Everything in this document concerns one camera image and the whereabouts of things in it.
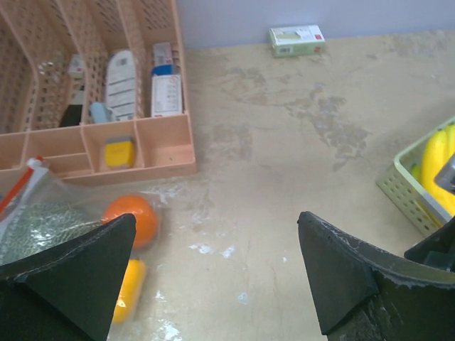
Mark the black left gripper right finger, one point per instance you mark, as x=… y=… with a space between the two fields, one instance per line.
x=362 y=292

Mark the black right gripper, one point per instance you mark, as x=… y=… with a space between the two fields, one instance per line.
x=437 y=250

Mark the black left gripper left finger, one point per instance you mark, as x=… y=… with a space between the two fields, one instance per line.
x=67 y=292

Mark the green netted melon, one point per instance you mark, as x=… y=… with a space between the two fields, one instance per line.
x=41 y=226

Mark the clear zip bag orange zipper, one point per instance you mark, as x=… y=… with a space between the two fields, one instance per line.
x=39 y=184

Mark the orange fruit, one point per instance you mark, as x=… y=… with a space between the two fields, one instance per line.
x=147 y=219

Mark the pale green perforated basket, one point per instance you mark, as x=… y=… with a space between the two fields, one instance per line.
x=416 y=204

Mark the yellow banana bunch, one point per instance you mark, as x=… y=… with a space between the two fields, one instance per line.
x=438 y=150

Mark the yellow block in organizer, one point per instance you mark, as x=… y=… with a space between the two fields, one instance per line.
x=119 y=152

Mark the black item in organizer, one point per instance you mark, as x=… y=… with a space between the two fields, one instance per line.
x=73 y=113

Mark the light blue item in organizer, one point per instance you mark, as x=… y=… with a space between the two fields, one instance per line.
x=100 y=113

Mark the peach plastic desk organizer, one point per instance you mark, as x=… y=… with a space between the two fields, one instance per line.
x=48 y=50

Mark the white ribbed item in organizer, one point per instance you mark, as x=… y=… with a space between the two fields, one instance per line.
x=120 y=86

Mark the small white green box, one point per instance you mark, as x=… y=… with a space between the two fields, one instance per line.
x=293 y=41

